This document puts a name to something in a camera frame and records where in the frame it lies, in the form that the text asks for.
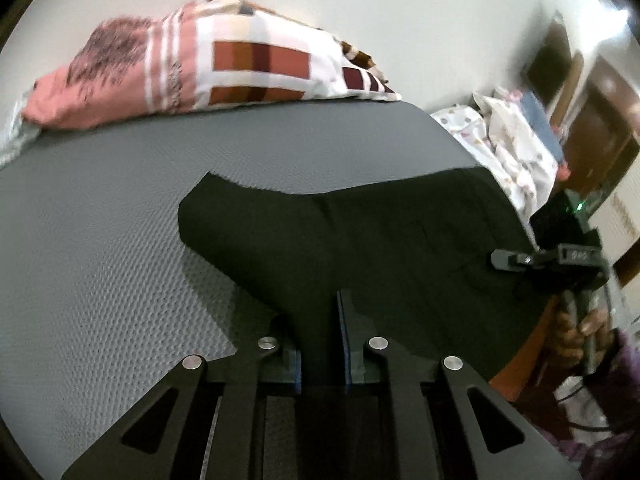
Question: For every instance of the dark wooden door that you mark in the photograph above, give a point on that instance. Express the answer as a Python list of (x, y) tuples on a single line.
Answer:
[(600, 125)]

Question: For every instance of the black pants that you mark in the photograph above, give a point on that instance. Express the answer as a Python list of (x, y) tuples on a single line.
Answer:
[(375, 240)]

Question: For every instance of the floral bedsheet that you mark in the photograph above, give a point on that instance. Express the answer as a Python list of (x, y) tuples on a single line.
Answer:
[(15, 140)]

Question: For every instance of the checked pink and white pillow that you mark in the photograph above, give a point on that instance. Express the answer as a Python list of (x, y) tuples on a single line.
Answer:
[(235, 70)]

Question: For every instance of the grey textured mat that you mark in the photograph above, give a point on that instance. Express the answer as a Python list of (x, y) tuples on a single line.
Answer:
[(100, 260)]

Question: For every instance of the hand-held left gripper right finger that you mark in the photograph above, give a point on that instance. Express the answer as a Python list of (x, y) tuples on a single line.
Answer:
[(343, 340)]

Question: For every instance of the blue cloth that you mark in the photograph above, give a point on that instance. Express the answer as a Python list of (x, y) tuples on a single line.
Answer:
[(542, 125)]

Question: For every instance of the person's right hand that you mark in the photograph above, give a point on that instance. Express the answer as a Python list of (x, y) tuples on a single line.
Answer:
[(565, 335)]

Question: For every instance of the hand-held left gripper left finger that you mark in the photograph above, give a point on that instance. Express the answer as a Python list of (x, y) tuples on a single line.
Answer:
[(298, 370)]

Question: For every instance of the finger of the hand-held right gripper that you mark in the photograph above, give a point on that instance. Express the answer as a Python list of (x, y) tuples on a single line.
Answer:
[(520, 260)]

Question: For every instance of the dark wooden framed panel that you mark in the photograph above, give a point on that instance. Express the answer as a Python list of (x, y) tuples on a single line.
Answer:
[(550, 60)]

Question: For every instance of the white floral cloth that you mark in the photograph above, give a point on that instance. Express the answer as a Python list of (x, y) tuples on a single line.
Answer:
[(505, 155)]

